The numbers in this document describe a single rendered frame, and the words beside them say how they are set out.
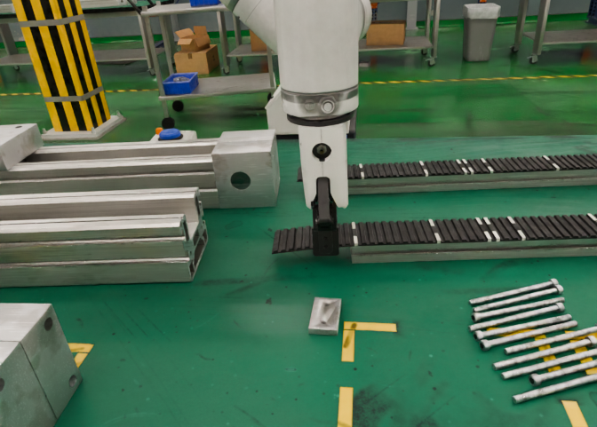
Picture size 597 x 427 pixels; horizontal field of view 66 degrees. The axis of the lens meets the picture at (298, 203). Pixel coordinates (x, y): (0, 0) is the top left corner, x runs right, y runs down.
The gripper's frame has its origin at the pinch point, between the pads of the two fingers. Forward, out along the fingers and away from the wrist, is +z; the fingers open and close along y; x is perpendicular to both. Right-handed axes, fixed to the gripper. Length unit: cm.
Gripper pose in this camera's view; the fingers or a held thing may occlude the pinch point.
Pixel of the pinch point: (325, 229)
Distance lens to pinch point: 58.4
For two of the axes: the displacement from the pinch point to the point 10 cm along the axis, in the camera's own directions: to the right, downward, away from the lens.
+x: -10.0, 0.4, 0.6
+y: 0.4, -4.7, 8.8
